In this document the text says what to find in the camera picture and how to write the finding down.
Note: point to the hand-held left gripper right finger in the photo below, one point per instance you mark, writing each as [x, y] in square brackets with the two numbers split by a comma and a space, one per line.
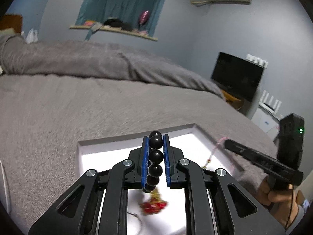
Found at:
[167, 161]

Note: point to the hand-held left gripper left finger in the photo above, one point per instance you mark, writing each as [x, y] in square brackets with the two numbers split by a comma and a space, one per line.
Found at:
[146, 161]

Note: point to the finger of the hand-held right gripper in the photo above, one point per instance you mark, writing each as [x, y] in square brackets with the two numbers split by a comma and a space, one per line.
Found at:
[259, 159]

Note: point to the grey shallow cardboard box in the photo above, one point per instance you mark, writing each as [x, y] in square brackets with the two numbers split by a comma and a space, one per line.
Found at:
[110, 149]

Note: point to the person's right forearm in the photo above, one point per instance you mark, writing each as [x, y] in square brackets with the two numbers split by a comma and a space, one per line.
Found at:
[297, 215]

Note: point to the person's right hand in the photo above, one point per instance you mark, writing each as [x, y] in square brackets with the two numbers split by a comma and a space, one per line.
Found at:
[278, 198]

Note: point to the white appliance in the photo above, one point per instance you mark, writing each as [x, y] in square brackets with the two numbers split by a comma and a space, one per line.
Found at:
[265, 122]

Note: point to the white router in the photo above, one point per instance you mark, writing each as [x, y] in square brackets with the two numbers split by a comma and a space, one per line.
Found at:
[270, 102]

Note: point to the silver metal bangle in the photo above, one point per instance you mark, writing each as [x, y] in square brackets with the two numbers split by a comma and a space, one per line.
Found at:
[138, 221]

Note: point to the wooden television stand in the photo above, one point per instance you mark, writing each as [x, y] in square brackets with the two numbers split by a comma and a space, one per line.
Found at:
[232, 99]

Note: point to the black television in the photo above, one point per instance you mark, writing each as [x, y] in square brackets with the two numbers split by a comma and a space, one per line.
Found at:
[237, 76]

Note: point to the grey bed cover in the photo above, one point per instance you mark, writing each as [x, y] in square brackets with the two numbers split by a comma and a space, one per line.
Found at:
[61, 107]

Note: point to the grey duvet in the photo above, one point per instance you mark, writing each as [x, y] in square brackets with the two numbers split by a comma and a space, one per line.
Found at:
[97, 58]

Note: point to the wooden window sill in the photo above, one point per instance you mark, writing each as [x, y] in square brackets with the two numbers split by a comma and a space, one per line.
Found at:
[115, 30]

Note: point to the dark clothing pile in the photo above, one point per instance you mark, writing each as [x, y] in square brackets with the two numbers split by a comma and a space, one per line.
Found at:
[117, 23]

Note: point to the grey hanging cloth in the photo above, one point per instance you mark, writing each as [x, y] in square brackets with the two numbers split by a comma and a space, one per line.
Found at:
[93, 30]

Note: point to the pink balloon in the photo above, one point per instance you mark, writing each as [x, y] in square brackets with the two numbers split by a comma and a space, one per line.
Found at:
[144, 17]

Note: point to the teal curtains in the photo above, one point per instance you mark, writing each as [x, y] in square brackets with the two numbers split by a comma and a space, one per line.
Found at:
[124, 2]

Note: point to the white plastic bag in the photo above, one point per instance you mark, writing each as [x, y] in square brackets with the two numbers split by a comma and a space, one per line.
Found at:
[31, 36]

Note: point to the olive pillow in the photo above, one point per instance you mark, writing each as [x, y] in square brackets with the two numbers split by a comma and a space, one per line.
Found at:
[6, 32]

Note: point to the wooden headboard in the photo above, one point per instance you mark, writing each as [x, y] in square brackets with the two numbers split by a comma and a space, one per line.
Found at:
[11, 23]

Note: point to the white wall fixtures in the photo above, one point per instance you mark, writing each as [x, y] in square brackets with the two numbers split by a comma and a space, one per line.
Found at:
[256, 60]

